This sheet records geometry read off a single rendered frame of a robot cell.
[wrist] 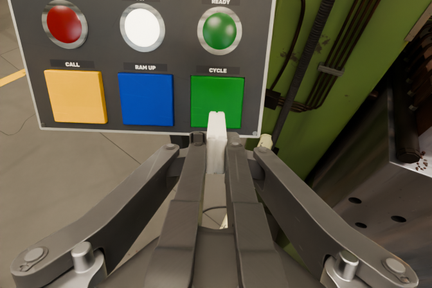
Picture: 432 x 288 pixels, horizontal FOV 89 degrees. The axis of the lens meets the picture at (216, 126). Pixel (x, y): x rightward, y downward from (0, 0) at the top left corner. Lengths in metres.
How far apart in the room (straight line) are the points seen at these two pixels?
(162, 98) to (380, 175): 0.41
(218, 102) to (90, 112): 0.19
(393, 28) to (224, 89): 0.36
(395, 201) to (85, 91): 0.58
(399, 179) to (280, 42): 0.36
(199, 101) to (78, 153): 1.42
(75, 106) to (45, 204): 1.24
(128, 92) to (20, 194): 1.42
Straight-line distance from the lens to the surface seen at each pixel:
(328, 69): 0.57
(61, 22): 0.37
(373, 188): 0.54
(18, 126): 2.08
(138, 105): 0.33
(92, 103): 0.36
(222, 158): 0.16
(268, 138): 0.76
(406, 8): 0.54
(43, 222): 1.54
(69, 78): 0.37
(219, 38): 0.31
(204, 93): 0.31
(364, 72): 0.59
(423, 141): 0.53
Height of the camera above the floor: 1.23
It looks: 50 degrees down
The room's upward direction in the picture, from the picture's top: 3 degrees clockwise
